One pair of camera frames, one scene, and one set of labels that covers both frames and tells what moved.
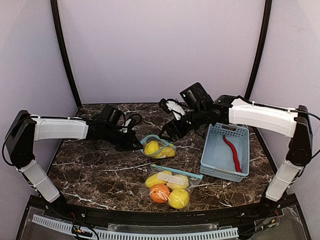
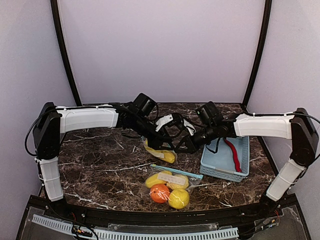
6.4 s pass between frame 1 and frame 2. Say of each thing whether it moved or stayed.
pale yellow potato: stayed
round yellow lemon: stayed
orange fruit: stayed
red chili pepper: stayed
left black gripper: moved
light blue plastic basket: stayed
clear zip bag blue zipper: stayed
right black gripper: moved
